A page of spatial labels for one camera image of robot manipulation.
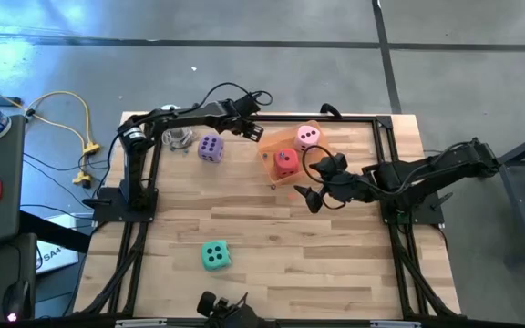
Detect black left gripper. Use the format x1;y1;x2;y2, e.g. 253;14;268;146
214;104;265;144

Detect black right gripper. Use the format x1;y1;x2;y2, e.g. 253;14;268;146
293;166;377;214

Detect orange translucent plastic bin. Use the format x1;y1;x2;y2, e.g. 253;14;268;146
256;120;332;186

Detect large purple foam die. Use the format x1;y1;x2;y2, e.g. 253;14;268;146
197;133;225;164

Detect large red foam die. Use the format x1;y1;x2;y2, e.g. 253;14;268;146
273;148;301;179

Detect large pink foam die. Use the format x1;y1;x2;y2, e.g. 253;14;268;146
293;125;322;153

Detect large teal foam die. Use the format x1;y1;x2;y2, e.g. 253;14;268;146
201;240;233;272

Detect dark grey metal stand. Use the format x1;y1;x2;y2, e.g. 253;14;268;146
474;125;525;268

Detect white printed sheet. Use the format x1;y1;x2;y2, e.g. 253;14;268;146
36;213;81;274

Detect black computer mouse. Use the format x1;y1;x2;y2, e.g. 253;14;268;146
2;280;31;323

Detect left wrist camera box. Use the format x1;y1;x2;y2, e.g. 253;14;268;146
234;93;262;113

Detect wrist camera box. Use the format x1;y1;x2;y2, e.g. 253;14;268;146
234;93;262;113
319;152;349;174

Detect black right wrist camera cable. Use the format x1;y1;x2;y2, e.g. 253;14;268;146
302;144;339;210

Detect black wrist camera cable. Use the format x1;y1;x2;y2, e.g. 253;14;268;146
189;81;273;115
302;144;339;210

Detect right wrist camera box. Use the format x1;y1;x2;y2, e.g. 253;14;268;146
319;152;349;174

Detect black left wrist camera cable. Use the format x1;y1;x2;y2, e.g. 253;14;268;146
189;81;273;115

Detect white coiled cable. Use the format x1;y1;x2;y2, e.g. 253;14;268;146
161;127;195;151

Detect yellow extension cable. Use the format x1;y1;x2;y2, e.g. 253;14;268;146
0;77;103;189

